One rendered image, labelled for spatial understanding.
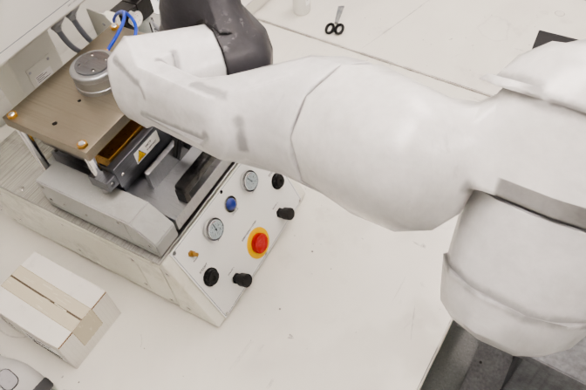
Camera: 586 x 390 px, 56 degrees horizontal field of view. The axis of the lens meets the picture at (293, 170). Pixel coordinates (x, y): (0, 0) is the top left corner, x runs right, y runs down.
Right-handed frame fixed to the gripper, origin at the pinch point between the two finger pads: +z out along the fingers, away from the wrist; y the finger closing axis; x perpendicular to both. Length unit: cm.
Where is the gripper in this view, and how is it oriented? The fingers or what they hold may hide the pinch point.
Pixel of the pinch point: (182, 142)
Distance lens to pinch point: 94.9
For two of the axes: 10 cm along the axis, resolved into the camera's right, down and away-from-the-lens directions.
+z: -2.3, 4.9, 8.4
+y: 8.5, 5.2, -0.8
